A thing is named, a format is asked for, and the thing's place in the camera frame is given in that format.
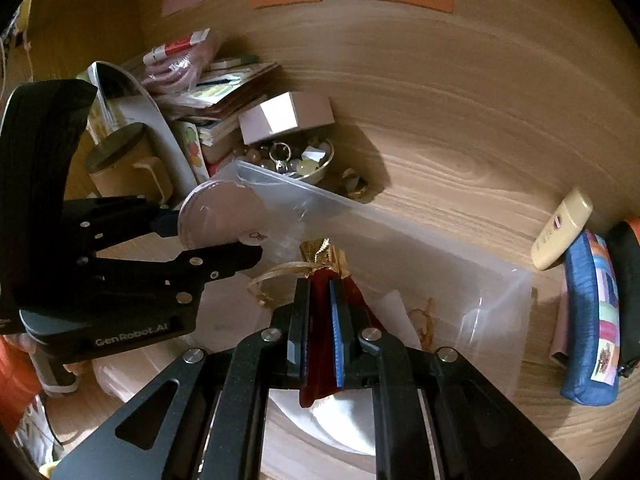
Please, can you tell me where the glass bowl of beads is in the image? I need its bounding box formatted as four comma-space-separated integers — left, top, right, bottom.
235, 137, 335, 183

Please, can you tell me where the stack of notebooks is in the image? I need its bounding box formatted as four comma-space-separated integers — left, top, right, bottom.
170, 57, 283, 161

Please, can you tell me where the wooden desktop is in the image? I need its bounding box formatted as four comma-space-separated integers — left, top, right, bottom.
45, 0, 640, 480

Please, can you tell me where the fruit print box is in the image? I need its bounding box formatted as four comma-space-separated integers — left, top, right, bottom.
177, 120, 211, 183

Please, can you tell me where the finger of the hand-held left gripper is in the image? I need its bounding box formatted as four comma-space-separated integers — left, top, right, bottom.
145, 204, 182, 239
169, 242, 264, 286

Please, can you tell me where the blue patchwork pencil case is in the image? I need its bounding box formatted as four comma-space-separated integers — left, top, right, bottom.
560, 230, 622, 406

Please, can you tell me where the black and orange round pouch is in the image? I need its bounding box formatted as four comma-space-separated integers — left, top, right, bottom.
605, 217, 640, 378

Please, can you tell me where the clear plastic storage box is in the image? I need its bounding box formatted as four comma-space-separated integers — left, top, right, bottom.
200, 160, 533, 401

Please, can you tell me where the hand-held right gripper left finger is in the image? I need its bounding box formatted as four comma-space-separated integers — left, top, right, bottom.
50, 277, 313, 480

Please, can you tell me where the gold cord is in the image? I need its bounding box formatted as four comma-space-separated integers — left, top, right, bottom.
407, 297, 436, 351

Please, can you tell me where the small pink box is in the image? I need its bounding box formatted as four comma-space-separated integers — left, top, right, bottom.
238, 91, 335, 146

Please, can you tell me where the brown ceramic mug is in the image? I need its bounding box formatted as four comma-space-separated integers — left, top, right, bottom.
82, 122, 176, 201

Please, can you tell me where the pink flat case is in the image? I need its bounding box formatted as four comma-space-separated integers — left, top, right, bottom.
549, 270, 571, 366

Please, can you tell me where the pink plastic bag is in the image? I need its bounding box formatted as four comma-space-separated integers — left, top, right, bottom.
140, 30, 221, 96

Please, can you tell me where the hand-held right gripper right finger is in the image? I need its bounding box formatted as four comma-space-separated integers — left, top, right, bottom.
327, 279, 581, 480

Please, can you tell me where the gold metal ring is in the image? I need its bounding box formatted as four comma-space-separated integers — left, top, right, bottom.
342, 169, 373, 200

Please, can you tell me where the patterned cloth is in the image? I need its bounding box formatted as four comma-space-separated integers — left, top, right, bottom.
15, 395, 56, 466

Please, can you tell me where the round white frosted container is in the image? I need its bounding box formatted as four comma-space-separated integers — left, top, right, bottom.
177, 180, 269, 251

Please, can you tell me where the cream cosmetic tube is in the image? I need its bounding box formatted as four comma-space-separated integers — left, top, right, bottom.
531, 189, 593, 271

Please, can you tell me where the red velvet pouch gold top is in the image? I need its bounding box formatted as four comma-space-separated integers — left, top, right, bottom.
248, 239, 373, 408

